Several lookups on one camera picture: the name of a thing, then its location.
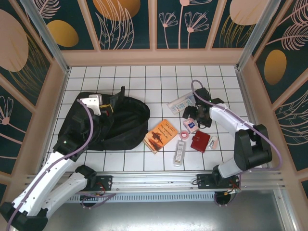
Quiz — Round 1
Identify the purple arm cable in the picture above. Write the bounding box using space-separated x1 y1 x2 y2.
191 79 284 208
5 98 118 231

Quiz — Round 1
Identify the aluminium left corner post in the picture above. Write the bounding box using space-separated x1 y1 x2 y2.
19 0 71 74

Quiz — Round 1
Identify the grey slotted cable duct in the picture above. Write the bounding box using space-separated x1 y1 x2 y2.
64 193 275 204

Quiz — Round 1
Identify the pink tissue pack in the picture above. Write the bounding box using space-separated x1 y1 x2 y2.
182 118 199 134

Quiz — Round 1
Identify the red wallet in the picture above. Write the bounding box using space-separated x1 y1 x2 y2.
190 130 211 154

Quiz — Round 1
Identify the aluminium right corner post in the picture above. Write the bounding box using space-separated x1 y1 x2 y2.
236 0 282 71

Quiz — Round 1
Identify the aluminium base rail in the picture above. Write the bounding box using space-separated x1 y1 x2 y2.
23 170 287 193

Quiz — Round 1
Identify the clear tube blister pack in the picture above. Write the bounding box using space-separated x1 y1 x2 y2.
172 139 187 167

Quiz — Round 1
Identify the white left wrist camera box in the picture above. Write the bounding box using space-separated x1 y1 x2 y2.
79 94 103 116

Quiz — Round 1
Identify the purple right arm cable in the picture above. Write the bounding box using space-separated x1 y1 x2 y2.
191 79 284 208

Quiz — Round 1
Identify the aluminium corner post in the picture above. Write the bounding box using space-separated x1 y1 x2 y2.
19 0 71 74
236 0 282 71

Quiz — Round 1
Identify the aluminium side rail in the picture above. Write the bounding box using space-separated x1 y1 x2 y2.
234 66 274 170

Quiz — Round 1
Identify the clear pen pack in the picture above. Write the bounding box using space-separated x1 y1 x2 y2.
167 93 201 115

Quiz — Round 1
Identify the orange paperback book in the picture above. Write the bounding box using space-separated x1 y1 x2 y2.
141 119 179 154

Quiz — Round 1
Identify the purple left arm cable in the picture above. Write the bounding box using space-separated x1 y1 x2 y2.
5 98 118 231

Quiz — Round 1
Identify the grey metal panel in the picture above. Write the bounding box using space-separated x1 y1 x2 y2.
14 190 297 231

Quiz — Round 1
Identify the black backpack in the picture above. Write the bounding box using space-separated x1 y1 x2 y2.
57 86 151 151

